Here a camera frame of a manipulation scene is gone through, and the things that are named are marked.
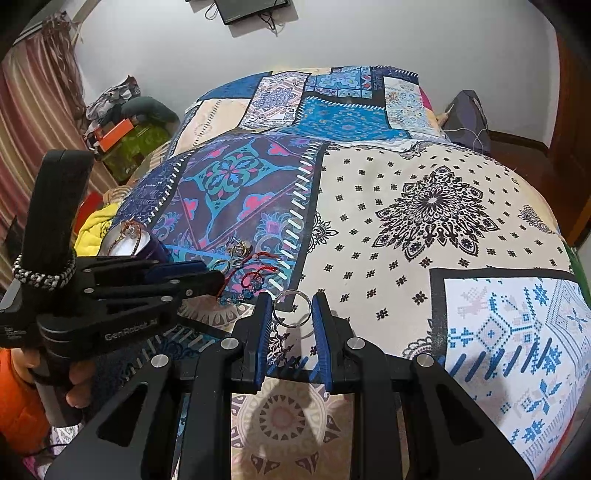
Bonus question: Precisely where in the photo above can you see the copper wire bracelet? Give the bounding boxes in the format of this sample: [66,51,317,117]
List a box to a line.
[119,220,149,243]

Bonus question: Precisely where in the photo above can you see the purple round jewelry tin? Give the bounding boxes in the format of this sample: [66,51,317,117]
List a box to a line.
[99,222,172,267]

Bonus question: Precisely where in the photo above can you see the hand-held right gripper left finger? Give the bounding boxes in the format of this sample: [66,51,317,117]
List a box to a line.
[44,292,278,480]

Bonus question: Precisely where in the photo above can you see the red beaded bracelet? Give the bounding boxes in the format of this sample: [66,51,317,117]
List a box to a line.
[224,253,280,297]

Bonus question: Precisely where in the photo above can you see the yellow cloth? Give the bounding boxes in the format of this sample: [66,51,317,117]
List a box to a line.
[75,202,122,258]

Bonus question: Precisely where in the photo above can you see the green patterned bag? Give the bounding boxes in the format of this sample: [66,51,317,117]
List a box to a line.
[100,122,175,184]

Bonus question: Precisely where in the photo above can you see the blue bead earrings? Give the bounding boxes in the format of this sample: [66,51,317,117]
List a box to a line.
[217,287,258,306]

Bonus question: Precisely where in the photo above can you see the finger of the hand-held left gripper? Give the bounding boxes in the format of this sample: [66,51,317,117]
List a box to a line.
[83,270,225,325]
[76,256,208,284]

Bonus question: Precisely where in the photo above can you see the black white braided cord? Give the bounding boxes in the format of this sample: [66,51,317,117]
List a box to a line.
[12,250,78,290]

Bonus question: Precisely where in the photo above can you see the red cloth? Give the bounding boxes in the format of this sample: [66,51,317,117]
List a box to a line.
[79,191,104,223]

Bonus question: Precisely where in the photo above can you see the person's left hand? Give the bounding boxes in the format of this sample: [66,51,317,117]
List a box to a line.
[14,347,100,409]

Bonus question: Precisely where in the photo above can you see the dark green cloth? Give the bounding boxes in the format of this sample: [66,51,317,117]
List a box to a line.
[121,96,180,126]

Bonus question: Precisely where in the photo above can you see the person's left forearm orange sleeve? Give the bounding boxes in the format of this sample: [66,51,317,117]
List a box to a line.
[0,348,52,457]

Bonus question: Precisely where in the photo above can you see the wooden door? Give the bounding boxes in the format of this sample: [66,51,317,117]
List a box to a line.
[544,28,591,246]

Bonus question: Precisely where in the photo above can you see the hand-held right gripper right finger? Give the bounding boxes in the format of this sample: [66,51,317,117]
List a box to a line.
[312,291,539,480]

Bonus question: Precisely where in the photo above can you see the orange box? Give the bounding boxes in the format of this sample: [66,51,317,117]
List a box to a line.
[96,118,140,151]

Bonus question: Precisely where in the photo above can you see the striped curtain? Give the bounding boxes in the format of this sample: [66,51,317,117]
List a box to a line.
[0,14,122,259]

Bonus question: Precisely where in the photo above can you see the patchwork printed bedspread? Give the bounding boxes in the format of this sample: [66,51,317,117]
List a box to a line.
[46,65,583,480]

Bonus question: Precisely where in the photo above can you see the grey backpack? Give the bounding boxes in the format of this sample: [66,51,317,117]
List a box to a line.
[441,89,493,154]

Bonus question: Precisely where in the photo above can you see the black hanging cable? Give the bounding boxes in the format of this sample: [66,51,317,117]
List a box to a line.
[257,11,283,37]

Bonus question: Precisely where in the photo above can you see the black wall-mounted screen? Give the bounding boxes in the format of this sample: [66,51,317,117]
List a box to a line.
[216,0,293,25]

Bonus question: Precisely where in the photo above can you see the cluster of gold rings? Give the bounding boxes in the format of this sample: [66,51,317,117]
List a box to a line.
[227,236,254,258]

